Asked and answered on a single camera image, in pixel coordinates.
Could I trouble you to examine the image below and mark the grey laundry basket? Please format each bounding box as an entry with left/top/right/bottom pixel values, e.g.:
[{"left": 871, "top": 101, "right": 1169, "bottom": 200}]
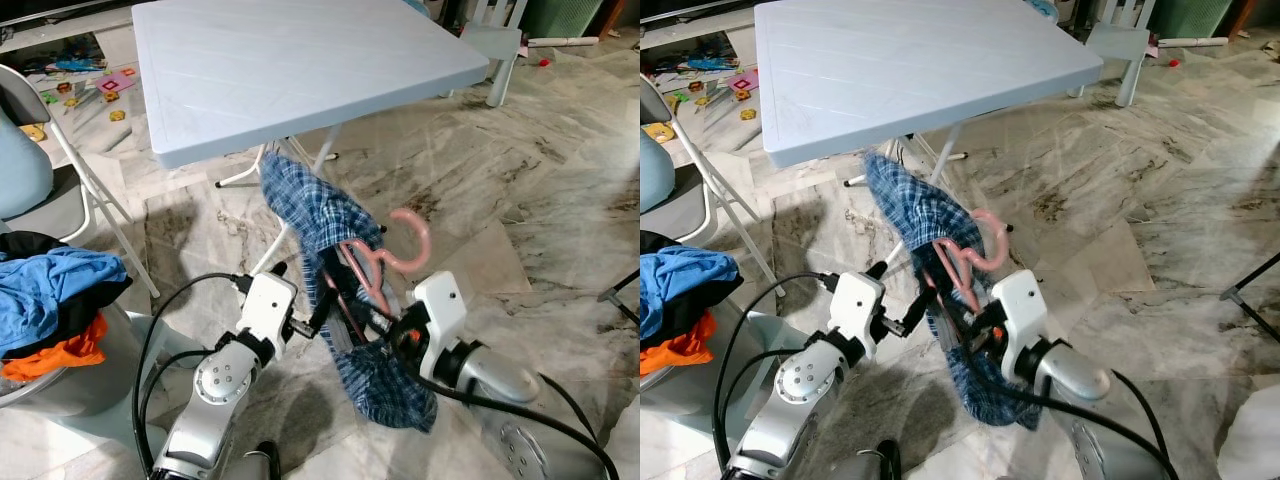
[
  {"left": 640, "top": 310, "right": 796, "bottom": 421},
  {"left": 0, "top": 305, "right": 176, "bottom": 451}
]

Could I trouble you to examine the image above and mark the bright blue shirt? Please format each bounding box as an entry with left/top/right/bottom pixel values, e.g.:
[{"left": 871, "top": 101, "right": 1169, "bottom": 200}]
[
  {"left": 640, "top": 248, "right": 744, "bottom": 341},
  {"left": 0, "top": 245, "right": 129, "bottom": 356}
]

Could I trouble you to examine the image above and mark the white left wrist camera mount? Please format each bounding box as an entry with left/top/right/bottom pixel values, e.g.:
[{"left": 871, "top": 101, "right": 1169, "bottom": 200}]
[
  {"left": 238, "top": 270, "right": 299, "bottom": 347},
  {"left": 828, "top": 270, "right": 888, "bottom": 347}
]

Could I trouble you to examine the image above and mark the colourful play mat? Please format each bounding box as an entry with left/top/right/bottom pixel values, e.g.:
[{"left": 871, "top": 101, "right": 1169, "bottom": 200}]
[
  {"left": 15, "top": 32, "right": 111, "bottom": 79},
  {"left": 640, "top": 32, "right": 741, "bottom": 76}
]

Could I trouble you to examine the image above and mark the robot left leg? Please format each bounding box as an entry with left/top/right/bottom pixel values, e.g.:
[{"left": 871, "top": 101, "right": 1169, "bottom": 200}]
[
  {"left": 828, "top": 440, "right": 903, "bottom": 480},
  {"left": 243, "top": 440, "right": 283, "bottom": 480}
]

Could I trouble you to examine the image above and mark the light blue cushion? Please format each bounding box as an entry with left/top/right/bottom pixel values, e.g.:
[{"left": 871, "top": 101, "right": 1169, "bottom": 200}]
[
  {"left": 0, "top": 105, "right": 54, "bottom": 221},
  {"left": 640, "top": 130, "right": 677, "bottom": 214}
]

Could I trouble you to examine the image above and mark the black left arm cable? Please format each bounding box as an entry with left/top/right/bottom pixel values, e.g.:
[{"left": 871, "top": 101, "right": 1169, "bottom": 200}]
[
  {"left": 133, "top": 272, "right": 246, "bottom": 477},
  {"left": 712, "top": 272, "right": 836, "bottom": 477}
]

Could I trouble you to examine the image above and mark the black stand leg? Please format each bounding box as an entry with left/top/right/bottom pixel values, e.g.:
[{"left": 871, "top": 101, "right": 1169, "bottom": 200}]
[
  {"left": 597, "top": 268, "right": 641, "bottom": 323},
  {"left": 1220, "top": 250, "right": 1280, "bottom": 343}
]

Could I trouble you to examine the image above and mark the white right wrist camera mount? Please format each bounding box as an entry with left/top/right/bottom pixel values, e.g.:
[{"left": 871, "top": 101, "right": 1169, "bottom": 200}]
[
  {"left": 990, "top": 268, "right": 1049, "bottom": 353},
  {"left": 412, "top": 270, "right": 469, "bottom": 353}
]

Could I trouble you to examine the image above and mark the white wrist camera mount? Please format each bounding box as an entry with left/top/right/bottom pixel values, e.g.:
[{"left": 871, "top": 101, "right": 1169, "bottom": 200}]
[
  {"left": 238, "top": 270, "right": 299, "bottom": 347},
  {"left": 828, "top": 270, "right": 888, "bottom": 347},
  {"left": 990, "top": 268, "right": 1049, "bottom": 353},
  {"left": 412, "top": 270, "right": 469, "bottom": 353}
]

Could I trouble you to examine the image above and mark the orange garment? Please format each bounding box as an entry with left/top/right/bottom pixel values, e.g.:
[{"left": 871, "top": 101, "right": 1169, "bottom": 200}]
[
  {"left": 0, "top": 312, "right": 109, "bottom": 383},
  {"left": 640, "top": 310, "right": 719, "bottom": 379}
]

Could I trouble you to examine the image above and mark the black garment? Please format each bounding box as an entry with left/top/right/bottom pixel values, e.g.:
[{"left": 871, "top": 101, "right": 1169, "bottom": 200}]
[
  {"left": 0, "top": 230, "right": 133, "bottom": 353},
  {"left": 640, "top": 230, "right": 746, "bottom": 346}
]

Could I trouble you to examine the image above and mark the pink clothes hanger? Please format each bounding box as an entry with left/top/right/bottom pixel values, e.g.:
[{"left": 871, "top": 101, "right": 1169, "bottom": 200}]
[
  {"left": 340, "top": 208, "right": 433, "bottom": 317},
  {"left": 932, "top": 208, "right": 1011, "bottom": 317}
]

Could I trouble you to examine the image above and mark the light blue folding table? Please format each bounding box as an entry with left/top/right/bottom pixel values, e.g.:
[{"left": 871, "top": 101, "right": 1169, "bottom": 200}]
[
  {"left": 755, "top": 0, "right": 1104, "bottom": 266},
  {"left": 132, "top": 0, "right": 491, "bottom": 276}
]

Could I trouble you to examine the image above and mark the blue plaid shirt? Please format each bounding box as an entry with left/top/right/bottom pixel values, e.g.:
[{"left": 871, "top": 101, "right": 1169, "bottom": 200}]
[
  {"left": 865, "top": 150, "right": 1043, "bottom": 431},
  {"left": 258, "top": 150, "right": 438, "bottom": 433}
]

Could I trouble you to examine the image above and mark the grey metal folding chair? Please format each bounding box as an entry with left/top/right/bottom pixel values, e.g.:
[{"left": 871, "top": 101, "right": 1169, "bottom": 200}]
[
  {"left": 640, "top": 75, "right": 783, "bottom": 297},
  {"left": 0, "top": 65, "right": 161, "bottom": 301}
]

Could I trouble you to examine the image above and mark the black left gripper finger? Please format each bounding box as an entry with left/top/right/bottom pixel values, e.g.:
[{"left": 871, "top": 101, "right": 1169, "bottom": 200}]
[
  {"left": 900, "top": 285, "right": 933, "bottom": 336},
  {"left": 310, "top": 283, "right": 339, "bottom": 333}
]

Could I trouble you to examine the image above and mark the green plastic bin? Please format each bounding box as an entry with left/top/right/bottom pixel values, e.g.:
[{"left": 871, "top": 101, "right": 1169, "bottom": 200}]
[
  {"left": 1148, "top": 0, "right": 1236, "bottom": 39},
  {"left": 520, "top": 0, "right": 607, "bottom": 39}
]

